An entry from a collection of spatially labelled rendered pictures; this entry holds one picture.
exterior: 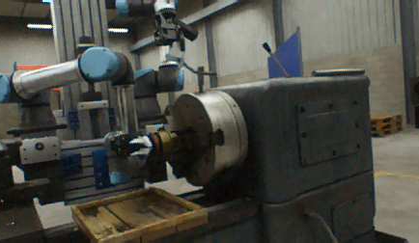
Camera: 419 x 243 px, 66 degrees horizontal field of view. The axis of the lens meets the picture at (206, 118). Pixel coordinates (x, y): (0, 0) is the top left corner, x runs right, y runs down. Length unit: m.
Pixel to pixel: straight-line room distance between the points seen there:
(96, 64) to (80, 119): 0.51
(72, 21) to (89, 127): 0.54
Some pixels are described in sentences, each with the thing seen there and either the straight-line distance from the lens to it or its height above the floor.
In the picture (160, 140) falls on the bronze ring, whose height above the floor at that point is 1.10.
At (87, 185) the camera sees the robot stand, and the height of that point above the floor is 0.87.
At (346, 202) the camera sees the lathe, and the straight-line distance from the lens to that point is 1.33.
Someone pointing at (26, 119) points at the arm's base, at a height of 1.20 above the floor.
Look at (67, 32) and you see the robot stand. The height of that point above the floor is 1.61.
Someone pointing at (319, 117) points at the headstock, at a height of 1.11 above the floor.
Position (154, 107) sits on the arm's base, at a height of 1.20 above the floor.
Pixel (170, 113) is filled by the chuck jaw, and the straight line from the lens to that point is 1.10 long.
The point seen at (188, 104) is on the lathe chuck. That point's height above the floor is 1.20.
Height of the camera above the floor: 1.20
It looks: 3 degrees down
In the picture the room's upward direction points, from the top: 5 degrees counter-clockwise
